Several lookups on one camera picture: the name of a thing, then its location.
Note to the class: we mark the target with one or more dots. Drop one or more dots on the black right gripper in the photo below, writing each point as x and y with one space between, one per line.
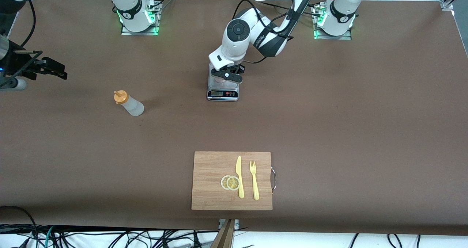
19 63

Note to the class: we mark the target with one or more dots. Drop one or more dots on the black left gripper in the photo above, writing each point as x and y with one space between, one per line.
238 69

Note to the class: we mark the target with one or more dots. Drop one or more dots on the sauce bottle with orange cap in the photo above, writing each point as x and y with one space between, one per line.
133 107

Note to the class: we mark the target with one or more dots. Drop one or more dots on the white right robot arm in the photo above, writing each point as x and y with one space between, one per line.
128 7

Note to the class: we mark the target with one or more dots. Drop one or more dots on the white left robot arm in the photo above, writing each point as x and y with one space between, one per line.
237 39

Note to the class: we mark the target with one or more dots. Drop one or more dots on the silver digital kitchen scale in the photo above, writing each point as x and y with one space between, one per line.
223 93

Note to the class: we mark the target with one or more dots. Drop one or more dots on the wooden cutting board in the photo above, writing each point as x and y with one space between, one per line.
208 167

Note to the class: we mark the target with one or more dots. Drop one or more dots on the lemon slice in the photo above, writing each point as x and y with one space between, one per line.
223 182
233 183

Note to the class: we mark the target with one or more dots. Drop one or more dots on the yellow plastic fork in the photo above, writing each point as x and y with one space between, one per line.
255 186

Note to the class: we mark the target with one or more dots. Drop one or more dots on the yellow plastic knife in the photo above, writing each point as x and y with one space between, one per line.
241 189

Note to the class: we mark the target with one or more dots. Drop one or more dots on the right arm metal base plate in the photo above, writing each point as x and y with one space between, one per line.
140 32

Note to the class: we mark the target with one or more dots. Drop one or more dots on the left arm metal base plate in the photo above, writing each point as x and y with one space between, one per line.
332 37

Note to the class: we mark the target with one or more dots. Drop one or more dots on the metal table bracket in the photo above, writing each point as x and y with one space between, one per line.
237 224

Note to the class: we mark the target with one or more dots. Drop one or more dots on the wooden post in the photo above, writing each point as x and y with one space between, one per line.
223 239

